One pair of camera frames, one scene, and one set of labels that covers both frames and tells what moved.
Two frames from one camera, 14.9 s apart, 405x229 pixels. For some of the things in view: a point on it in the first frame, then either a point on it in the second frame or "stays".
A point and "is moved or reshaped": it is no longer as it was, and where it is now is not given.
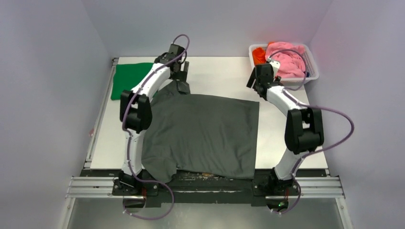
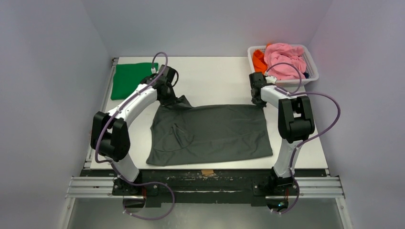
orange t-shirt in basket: x=259 y=55 stays
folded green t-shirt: x=127 y=76 stays
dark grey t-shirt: x=201 y=134 is moved or reshaped
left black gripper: x=181 y=76 → x=167 y=96
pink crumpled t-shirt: x=292 y=64 stays
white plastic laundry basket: x=312 y=71 stays
